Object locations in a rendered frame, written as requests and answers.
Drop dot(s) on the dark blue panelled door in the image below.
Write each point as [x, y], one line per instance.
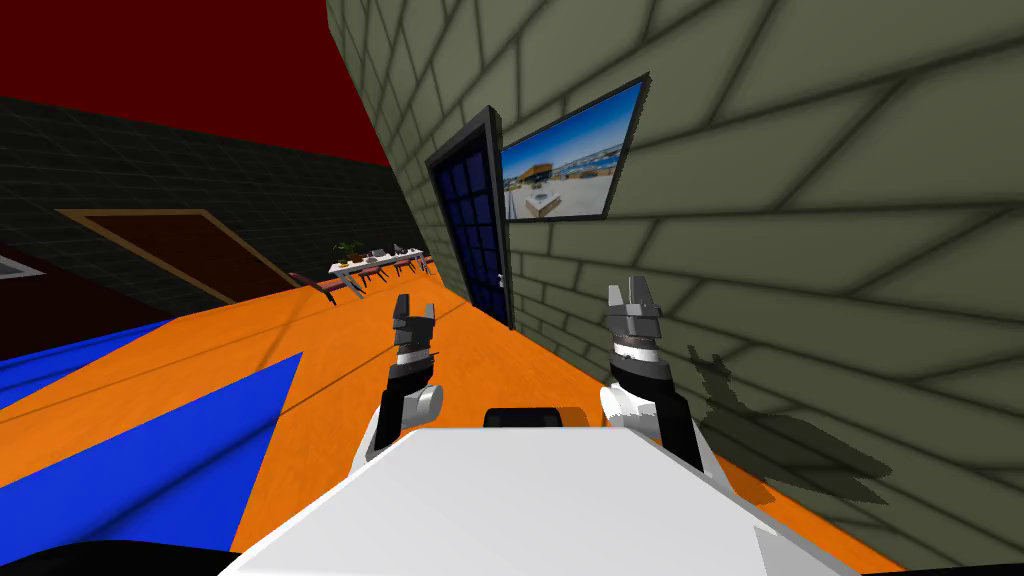
[474, 224]

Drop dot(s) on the white table with plant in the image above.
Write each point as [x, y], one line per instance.
[376, 260]

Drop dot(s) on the brown door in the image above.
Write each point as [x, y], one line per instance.
[188, 252]

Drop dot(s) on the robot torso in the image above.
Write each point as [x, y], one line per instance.
[528, 504]

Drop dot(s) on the dark red chair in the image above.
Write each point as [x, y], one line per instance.
[314, 284]

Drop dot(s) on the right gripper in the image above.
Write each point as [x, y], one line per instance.
[634, 322]

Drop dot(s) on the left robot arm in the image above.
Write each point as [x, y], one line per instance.
[392, 412]

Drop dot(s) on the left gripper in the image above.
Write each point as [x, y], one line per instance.
[414, 336]

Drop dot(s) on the framed seaside picture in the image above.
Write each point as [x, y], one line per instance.
[564, 164]

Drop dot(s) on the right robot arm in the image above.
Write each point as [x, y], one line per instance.
[642, 374]

